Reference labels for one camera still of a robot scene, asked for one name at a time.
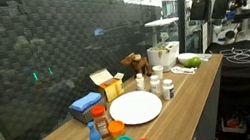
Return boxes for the thick white coiled cable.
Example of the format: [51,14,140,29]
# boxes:
[169,63,198,79]

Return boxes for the red white floor box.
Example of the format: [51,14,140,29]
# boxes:
[219,111,249,138]

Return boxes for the black metal pillar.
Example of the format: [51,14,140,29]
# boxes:
[171,0,198,55]

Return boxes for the thin white looped cable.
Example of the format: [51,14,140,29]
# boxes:
[218,44,250,69]

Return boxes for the small blue clamp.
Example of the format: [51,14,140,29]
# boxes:
[225,11,237,21]

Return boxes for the clear plastic wrapper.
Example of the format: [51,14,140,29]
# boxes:
[196,50,214,63]

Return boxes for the white paper plate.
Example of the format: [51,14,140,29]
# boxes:
[106,87,166,130]

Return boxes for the open yellow cardboard box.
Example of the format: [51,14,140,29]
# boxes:
[88,65,130,105]

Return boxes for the blue box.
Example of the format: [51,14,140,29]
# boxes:
[68,96,110,127]

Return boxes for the blue folded cloth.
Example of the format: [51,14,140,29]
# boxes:
[67,90,105,115]

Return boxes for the white indoor planter with lamp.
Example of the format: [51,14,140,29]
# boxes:
[141,16,188,75]

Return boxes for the white bowl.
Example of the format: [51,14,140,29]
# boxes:
[176,51,199,67]

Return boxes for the green fruit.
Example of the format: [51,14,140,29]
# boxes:
[182,55,203,71]

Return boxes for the white paper cup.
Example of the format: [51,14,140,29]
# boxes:
[151,64,166,82]

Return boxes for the brown moose plush toy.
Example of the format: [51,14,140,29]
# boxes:
[118,49,154,81]

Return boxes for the dried plant leaves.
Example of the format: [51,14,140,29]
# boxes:
[155,43,172,59]

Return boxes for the white pill bottle blue label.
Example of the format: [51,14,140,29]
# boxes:
[160,78,177,102]

